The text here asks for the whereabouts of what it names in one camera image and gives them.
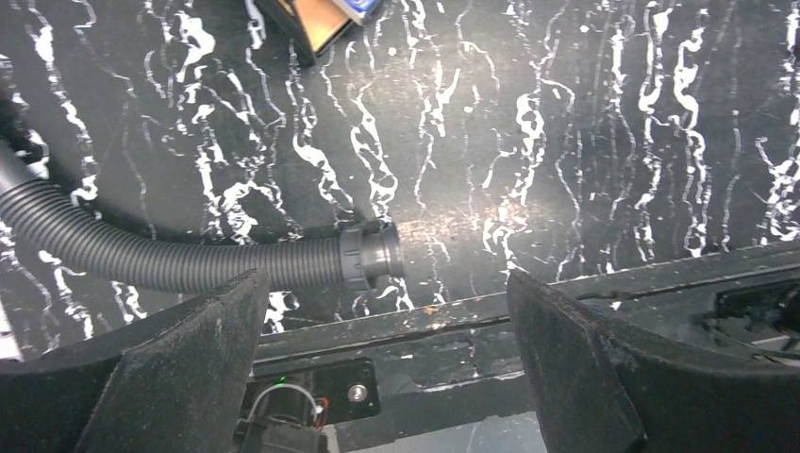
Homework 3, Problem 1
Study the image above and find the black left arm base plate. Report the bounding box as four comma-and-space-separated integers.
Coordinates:
240, 359, 381, 428

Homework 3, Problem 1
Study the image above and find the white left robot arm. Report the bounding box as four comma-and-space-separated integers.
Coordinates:
1, 271, 799, 452

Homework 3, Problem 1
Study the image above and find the black corrugated hose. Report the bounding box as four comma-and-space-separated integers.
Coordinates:
0, 140, 407, 295

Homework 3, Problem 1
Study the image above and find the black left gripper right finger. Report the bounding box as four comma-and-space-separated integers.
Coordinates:
507, 270, 799, 452

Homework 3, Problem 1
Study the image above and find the blue Jane Eyre book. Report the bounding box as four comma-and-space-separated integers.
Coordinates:
334, 0, 381, 25

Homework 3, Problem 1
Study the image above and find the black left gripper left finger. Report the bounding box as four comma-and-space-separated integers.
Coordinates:
1, 271, 270, 452

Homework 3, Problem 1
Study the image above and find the wooden two-tier shelf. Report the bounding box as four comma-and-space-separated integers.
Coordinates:
255, 0, 354, 67

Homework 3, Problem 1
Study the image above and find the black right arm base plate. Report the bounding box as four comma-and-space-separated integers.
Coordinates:
711, 278, 799, 354

